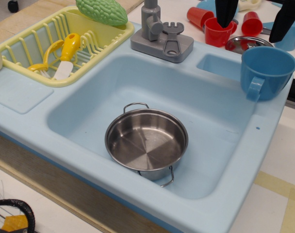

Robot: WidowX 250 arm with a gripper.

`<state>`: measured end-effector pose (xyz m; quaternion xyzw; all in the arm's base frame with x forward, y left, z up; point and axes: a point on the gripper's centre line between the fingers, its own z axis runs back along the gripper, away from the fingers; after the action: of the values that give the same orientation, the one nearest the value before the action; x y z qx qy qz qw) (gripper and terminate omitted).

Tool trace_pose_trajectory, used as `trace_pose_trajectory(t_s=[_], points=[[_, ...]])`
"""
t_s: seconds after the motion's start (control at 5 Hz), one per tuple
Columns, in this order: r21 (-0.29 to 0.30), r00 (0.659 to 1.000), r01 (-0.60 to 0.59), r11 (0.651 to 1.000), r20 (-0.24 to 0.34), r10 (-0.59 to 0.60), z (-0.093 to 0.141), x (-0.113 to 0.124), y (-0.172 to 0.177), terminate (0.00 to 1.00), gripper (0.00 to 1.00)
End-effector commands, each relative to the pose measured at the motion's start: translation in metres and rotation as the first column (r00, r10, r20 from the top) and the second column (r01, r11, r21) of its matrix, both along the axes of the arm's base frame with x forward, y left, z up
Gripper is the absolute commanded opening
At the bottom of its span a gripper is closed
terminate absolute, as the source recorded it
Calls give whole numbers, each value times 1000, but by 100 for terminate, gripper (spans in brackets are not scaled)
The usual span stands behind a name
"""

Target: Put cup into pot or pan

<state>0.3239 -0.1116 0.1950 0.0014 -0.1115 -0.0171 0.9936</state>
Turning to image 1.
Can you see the light blue toy sink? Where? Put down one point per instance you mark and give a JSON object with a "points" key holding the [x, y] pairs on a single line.
{"points": [[228, 135]]}

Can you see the yellow dish drying rack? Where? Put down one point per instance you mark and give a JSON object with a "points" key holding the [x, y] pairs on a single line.
{"points": [[28, 46]]}

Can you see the black caster wheel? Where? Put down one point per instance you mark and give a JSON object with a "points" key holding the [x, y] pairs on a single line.
{"points": [[13, 6]]}

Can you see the blue plastic cup with handle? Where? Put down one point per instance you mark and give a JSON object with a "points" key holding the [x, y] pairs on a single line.
{"points": [[265, 71]]}

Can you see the yellow handled toy knife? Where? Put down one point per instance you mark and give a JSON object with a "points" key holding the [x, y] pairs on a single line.
{"points": [[71, 45]]}

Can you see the red cup lying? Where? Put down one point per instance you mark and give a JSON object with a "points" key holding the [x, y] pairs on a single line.
{"points": [[252, 25], [198, 16]]}

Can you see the steel pot lid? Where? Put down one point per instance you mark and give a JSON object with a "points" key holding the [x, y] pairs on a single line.
{"points": [[242, 43]]}

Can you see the cream toy top right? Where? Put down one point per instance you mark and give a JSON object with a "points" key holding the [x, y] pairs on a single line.
{"points": [[248, 4]]}

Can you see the green toy bitter gourd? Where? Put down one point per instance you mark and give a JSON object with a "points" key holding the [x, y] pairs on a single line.
{"points": [[108, 12]]}

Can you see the grey toy pasta fork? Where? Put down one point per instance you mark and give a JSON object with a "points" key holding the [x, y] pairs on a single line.
{"points": [[172, 45]]}

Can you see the red cup lying left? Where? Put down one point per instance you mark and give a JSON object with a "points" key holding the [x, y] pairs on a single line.
{"points": [[198, 16]]}

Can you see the red cup upright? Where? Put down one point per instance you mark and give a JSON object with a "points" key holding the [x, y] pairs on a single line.
{"points": [[217, 36]]}

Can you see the yellow tag near cable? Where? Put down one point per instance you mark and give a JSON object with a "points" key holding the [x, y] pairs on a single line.
{"points": [[13, 223]]}

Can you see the blue plate top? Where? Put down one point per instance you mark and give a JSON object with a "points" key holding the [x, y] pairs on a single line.
{"points": [[207, 5]]}

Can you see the red cup lying right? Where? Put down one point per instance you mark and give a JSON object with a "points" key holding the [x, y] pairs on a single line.
{"points": [[252, 25]]}

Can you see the grey toy faucet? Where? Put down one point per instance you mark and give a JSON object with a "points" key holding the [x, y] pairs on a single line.
{"points": [[150, 38]]}

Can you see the yellow toy spoon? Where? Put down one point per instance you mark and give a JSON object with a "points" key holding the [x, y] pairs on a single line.
{"points": [[45, 62]]}

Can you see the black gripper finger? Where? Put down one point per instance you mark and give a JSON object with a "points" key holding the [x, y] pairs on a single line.
{"points": [[283, 21], [225, 11]]}

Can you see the stainless steel pot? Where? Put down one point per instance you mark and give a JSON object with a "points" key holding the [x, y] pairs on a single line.
{"points": [[149, 142]]}

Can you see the light blue cup right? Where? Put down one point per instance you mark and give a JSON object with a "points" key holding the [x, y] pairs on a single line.
{"points": [[288, 42]]}

